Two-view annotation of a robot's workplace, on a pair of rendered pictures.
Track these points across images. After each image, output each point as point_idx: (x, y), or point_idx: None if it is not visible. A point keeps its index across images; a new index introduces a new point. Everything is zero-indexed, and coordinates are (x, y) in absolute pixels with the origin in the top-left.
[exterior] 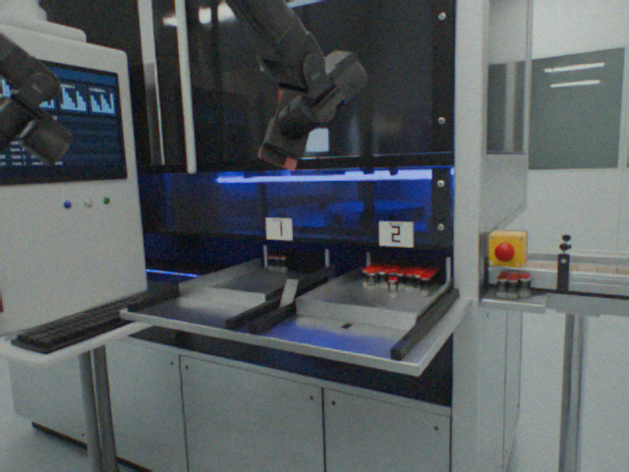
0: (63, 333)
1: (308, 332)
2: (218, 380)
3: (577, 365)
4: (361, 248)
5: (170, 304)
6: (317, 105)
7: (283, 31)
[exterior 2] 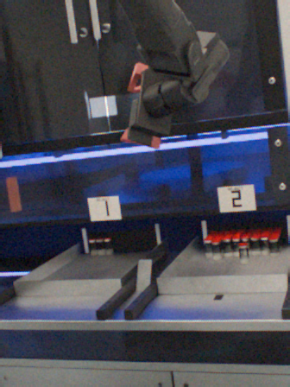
0: None
1: (185, 309)
2: (47, 385)
3: None
4: (194, 218)
5: (12, 305)
6: (195, 87)
7: (173, 26)
